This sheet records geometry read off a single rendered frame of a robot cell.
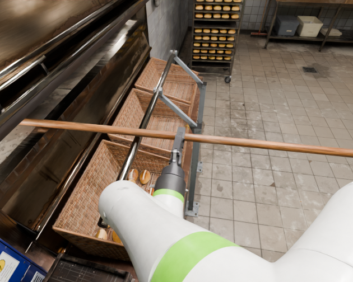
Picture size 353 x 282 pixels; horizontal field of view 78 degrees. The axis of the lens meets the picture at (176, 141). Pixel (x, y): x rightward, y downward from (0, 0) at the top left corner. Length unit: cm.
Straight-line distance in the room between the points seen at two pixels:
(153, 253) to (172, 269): 4
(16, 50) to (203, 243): 79
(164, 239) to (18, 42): 77
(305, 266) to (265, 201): 198
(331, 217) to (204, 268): 12
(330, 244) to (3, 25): 89
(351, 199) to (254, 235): 175
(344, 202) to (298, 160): 238
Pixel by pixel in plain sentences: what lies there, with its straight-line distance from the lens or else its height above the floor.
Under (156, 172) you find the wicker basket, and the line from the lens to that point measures 146.
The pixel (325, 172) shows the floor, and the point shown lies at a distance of 267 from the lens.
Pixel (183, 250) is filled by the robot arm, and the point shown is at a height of 153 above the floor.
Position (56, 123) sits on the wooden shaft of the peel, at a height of 121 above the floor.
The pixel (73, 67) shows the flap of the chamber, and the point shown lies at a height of 141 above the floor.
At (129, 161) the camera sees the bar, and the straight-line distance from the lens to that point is 78.
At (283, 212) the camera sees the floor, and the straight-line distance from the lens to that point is 218.
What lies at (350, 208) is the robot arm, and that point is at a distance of 25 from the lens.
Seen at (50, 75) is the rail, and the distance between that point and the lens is 78.
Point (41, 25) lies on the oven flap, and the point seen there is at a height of 151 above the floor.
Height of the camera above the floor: 175
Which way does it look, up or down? 44 degrees down
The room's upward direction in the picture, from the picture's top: straight up
